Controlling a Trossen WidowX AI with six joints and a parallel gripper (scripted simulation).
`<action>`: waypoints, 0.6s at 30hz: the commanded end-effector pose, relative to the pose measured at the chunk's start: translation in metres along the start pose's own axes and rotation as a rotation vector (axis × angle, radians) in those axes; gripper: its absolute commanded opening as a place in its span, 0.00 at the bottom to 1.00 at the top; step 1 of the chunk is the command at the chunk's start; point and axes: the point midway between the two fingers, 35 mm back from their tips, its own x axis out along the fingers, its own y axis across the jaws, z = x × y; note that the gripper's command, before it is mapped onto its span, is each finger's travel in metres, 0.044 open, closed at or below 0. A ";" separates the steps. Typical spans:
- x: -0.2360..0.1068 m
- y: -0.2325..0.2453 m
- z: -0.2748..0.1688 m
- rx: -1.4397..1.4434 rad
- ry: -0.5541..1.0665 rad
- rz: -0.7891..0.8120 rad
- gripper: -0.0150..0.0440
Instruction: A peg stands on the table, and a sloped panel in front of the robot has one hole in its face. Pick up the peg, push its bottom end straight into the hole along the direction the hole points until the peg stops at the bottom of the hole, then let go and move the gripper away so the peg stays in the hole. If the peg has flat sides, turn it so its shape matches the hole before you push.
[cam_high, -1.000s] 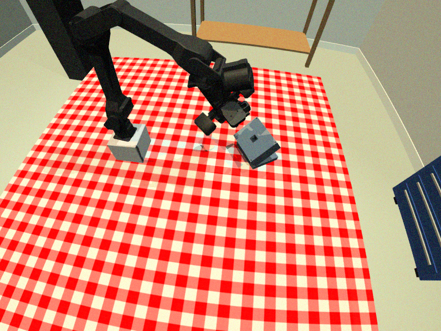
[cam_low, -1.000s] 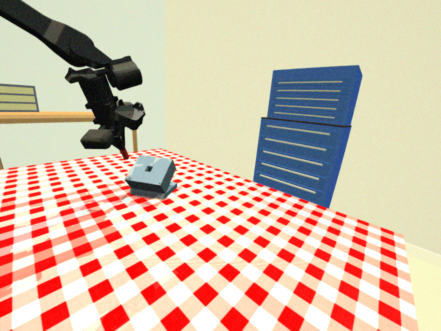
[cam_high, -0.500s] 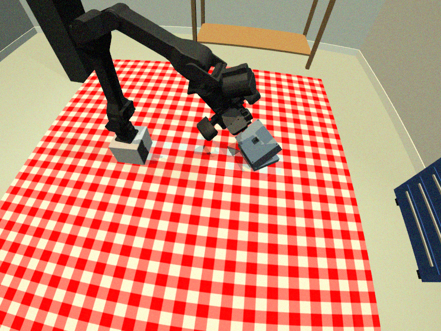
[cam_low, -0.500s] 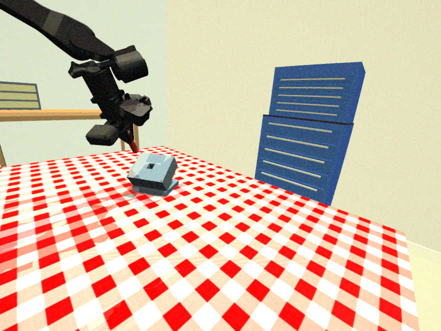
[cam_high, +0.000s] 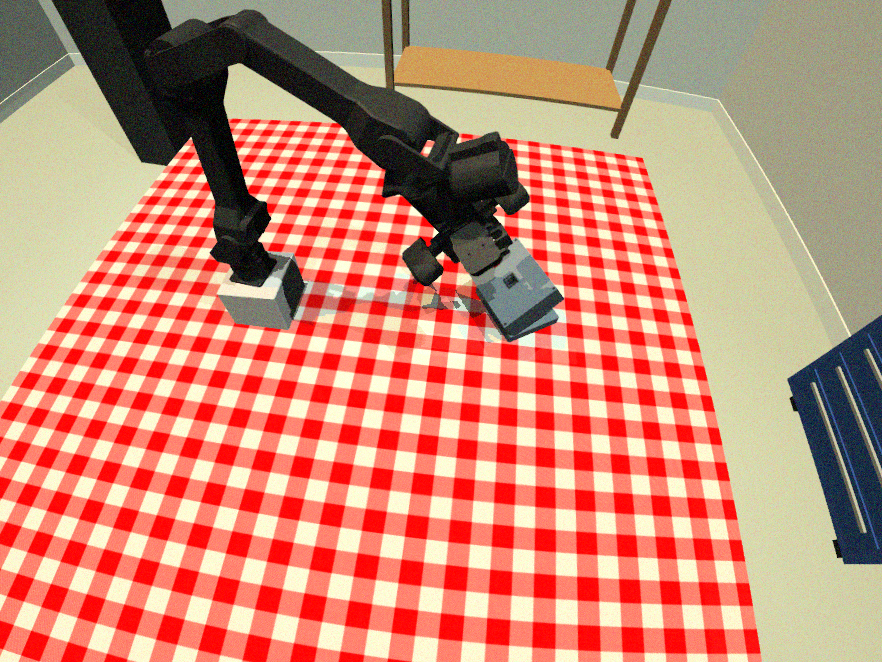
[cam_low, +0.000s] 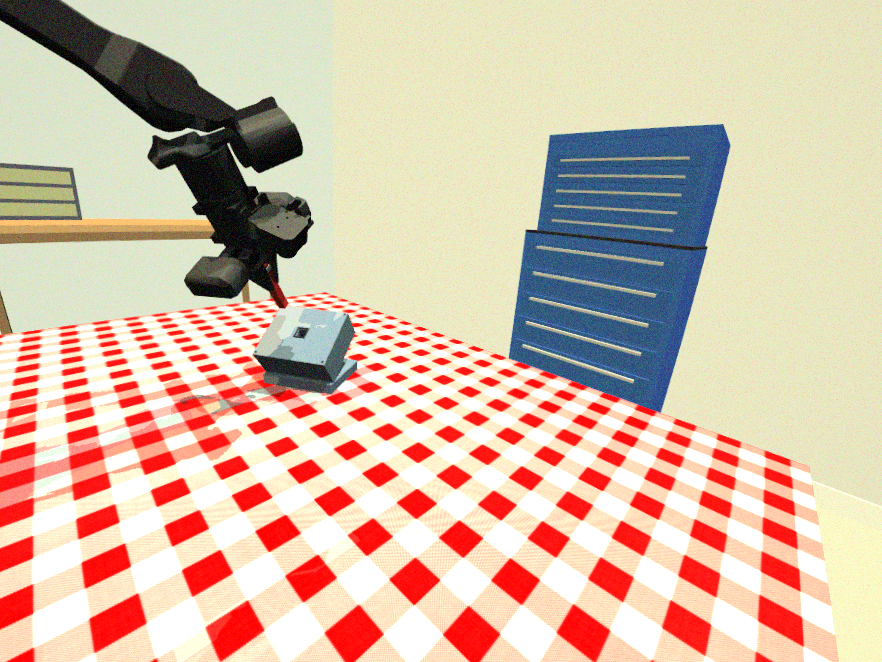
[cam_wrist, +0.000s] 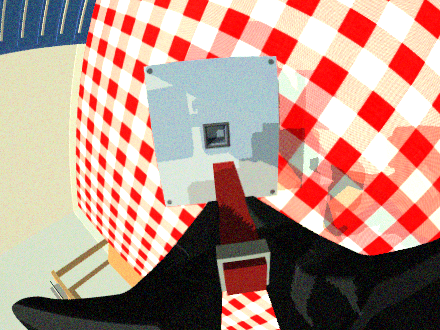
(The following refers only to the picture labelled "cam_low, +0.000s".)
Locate dark red peg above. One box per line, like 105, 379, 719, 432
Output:
264, 263, 289, 308

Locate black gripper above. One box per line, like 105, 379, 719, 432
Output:
184, 181, 294, 299

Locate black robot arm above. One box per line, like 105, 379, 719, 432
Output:
0, 0, 314, 259

